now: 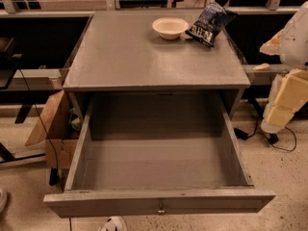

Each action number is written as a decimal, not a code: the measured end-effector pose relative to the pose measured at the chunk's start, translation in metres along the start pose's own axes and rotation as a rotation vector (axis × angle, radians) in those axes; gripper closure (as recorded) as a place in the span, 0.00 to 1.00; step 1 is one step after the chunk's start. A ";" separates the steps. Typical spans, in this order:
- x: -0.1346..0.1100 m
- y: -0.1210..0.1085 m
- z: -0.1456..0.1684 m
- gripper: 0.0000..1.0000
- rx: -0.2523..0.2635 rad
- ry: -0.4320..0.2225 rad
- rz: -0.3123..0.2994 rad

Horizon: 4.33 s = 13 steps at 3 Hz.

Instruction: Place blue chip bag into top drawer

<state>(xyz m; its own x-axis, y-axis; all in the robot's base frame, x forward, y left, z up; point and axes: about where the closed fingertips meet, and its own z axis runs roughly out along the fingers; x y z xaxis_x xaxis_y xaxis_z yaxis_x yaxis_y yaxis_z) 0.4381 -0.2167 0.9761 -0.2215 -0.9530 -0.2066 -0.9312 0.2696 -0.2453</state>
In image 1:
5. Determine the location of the white object at left edge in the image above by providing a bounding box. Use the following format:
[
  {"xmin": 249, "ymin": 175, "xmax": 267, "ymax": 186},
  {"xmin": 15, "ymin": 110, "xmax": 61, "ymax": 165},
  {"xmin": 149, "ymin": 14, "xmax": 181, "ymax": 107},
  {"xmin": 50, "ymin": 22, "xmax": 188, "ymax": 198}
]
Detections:
[{"xmin": 0, "ymin": 189, "xmax": 8, "ymax": 214}]

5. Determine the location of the blue chip bag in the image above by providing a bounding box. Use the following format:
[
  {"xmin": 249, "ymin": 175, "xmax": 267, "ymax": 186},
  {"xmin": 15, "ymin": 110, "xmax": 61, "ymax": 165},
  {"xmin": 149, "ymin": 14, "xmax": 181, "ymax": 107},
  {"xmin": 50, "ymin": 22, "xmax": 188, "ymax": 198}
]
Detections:
[{"xmin": 185, "ymin": 2, "xmax": 238, "ymax": 47}]

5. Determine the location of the green snack bag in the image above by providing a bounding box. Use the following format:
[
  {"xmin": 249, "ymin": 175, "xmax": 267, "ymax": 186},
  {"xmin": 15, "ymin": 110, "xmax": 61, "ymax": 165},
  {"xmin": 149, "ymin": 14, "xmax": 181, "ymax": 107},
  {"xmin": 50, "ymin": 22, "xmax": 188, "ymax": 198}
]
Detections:
[{"xmin": 68, "ymin": 108, "xmax": 82, "ymax": 131}]

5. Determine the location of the black cable left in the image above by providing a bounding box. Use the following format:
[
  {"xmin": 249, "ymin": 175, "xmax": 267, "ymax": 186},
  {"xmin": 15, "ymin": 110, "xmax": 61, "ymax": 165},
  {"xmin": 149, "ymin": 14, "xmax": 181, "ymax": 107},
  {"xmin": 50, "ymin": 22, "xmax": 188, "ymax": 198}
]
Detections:
[{"xmin": 17, "ymin": 68, "xmax": 65, "ymax": 191}]

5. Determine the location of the open grey top drawer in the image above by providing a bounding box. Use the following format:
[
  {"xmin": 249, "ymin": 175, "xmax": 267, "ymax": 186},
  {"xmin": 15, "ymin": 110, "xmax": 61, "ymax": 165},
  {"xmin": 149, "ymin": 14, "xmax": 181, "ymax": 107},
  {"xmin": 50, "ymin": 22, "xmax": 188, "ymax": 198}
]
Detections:
[{"xmin": 44, "ymin": 91, "xmax": 275, "ymax": 218}]

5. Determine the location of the brown cardboard box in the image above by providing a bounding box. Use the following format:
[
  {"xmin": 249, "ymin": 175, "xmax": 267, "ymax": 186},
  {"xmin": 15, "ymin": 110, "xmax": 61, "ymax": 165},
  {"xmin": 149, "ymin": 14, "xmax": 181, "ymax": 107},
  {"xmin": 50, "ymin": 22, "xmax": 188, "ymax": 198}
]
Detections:
[{"xmin": 25, "ymin": 90, "xmax": 79, "ymax": 169}]

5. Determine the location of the metal drawer knob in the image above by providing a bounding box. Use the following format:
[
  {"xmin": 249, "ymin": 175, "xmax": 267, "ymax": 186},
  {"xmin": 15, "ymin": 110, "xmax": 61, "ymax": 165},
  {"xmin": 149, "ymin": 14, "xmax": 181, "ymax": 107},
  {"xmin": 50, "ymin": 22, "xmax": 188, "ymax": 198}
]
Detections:
[{"xmin": 157, "ymin": 201, "xmax": 166, "ymax": 215}]

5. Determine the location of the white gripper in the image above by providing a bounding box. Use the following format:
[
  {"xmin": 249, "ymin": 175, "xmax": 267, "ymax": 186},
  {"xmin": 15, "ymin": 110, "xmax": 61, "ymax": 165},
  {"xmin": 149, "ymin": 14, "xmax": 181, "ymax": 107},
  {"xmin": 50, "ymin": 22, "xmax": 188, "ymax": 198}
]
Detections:
[{"xmin": 260, "ymin": 30, "xmax": 308, "ymax": 134}]

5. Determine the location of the black table leg right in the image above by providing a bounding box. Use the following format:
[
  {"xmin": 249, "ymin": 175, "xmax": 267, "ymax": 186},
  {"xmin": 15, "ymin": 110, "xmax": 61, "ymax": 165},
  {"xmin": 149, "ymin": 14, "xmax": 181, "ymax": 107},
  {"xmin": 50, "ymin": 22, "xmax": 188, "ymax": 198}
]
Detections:
[{"xmin": 246, "ymin": 89, "xmax": 279, "ymax": 144}]

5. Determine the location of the grey wooden cabinet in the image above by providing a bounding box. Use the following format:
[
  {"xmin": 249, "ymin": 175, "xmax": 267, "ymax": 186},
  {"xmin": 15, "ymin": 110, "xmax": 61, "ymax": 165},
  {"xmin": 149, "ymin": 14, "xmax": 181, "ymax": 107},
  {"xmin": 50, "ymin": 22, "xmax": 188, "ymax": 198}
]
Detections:
[{"xmin": 64, "ymin": 10, "xmax": 250, "ymax": 117}]

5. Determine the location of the yellow foam scrap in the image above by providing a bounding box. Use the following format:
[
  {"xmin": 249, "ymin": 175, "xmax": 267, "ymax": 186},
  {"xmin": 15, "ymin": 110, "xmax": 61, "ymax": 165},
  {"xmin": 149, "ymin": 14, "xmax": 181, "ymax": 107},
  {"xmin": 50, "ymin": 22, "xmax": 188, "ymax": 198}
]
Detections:
[{"xmin": 253, "ymin": 63, "xmax": 270, "ymax": 71}]

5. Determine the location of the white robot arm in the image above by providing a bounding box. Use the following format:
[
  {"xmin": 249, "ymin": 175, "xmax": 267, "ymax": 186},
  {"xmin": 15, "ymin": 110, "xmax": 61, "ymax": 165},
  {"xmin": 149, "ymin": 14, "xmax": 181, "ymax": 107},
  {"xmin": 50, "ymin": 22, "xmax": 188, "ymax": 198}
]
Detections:
[{"xmin": 260, "ymin": 2, "xmax": 308, "ymax": 134}]

